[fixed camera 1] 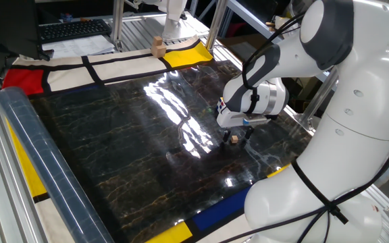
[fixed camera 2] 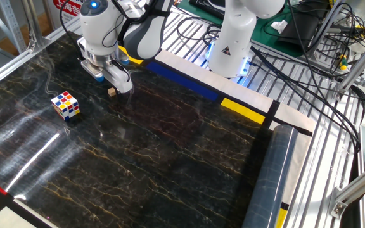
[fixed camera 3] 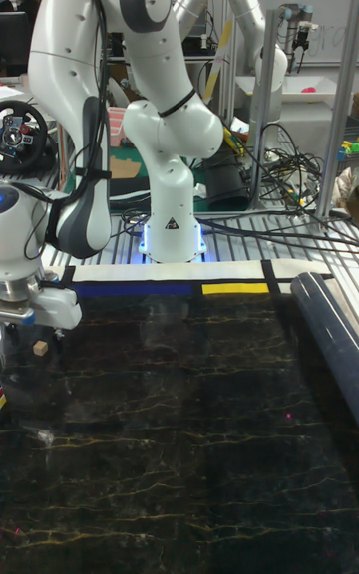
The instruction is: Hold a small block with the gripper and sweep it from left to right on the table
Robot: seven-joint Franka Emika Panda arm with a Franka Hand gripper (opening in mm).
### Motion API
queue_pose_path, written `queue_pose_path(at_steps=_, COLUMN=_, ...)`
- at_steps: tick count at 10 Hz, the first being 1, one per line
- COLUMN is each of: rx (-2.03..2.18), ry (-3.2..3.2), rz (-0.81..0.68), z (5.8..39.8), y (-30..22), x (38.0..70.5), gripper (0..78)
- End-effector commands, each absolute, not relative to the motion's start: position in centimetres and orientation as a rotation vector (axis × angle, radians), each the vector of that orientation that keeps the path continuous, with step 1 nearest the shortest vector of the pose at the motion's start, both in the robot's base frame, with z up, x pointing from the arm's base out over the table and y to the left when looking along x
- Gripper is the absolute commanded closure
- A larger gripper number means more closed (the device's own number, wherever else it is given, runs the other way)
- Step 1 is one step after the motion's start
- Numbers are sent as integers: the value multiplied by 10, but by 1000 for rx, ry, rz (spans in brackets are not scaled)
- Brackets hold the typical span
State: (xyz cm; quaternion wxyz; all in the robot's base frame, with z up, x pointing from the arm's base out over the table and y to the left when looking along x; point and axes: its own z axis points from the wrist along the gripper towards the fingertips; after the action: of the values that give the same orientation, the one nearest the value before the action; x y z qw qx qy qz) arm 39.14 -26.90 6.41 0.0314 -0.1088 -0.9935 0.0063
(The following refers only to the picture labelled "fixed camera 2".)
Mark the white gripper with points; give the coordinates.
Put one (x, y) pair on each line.
(121, 80)

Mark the small wooden cube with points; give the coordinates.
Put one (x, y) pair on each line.
(111, 92)

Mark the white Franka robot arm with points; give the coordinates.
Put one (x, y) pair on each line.
(233, 38)

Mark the Rubik's cube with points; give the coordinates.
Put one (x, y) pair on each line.
(65, 106)

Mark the black marble vinyl sheet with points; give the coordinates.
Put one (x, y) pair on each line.
(170, 158)

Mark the red sign white characters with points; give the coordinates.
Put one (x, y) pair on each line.
(66, 8)

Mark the perforated grey steel angle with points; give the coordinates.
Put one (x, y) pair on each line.
(11, 25)

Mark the black keyboard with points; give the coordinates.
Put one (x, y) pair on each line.
(208, 8)

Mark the green cutting mat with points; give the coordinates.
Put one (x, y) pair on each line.
(265, 38)

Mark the crumpled white tissue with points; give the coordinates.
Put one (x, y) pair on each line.
(279, 26)

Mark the black pouch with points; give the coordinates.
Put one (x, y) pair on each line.
(299, 28)

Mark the yellow green screwdriver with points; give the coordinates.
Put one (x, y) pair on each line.
(343, 63)

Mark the grey camera with blue cap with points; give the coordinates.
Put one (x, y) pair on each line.
(92, 70)

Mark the aluminium frame post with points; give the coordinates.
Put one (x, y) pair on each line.
(363, 60)
(33, 22)

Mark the aluminium beam with bracket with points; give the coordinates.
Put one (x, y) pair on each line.
(360, 187)

